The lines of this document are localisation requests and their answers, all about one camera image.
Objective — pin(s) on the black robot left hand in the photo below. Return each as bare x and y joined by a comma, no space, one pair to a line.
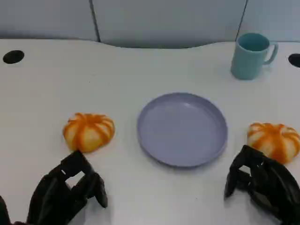
54,199

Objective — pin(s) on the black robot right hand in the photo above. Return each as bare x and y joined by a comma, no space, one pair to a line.
276,187

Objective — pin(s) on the orange and white bread roll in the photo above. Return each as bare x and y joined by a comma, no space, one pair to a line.
274,138
89,131

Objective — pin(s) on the lilac plate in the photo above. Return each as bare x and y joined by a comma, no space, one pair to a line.
182,131

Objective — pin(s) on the pale green mug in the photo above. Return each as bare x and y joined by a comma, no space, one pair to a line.
246,63

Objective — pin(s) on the grey partition panel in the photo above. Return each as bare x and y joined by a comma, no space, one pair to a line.
47,16
274,16
168,21

